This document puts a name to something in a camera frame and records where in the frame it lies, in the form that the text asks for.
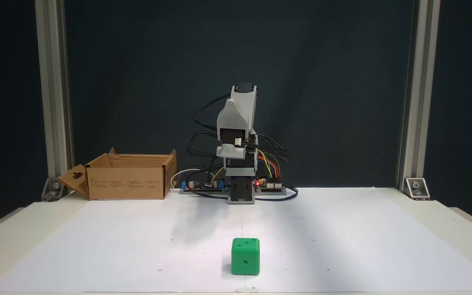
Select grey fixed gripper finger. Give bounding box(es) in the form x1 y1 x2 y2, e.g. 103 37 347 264
218 100 249 130

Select green dice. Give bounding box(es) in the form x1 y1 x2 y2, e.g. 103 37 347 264
231 238 260 276

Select circuit board with blue parts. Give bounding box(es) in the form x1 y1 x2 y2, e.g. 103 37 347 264
180 179 229 194

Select brown cardboard box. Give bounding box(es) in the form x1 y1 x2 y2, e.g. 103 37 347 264
58 148 177 200

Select white paper sheet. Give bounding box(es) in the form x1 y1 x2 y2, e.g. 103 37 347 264
0 187 472 293

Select long black servo cable bundle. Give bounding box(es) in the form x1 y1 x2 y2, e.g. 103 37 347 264
187 93 231 195

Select short black servo cable bundle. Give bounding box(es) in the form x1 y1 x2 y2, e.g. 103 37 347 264
249 133 294 164

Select coloured jumper wires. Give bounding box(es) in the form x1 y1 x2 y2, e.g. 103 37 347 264
258 150 281 184

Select circuit board with coloured wires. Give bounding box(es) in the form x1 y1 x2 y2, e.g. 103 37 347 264
254 177 287 194

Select thin white cable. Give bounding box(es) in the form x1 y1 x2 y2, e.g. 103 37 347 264
170 168 204 189

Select aluminium frame post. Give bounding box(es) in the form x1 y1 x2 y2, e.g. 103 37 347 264
396 0 441 193
35 0 75 181

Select metal corner bracket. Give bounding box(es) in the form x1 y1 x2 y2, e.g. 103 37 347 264
404 177 430 200
41 177 65 202

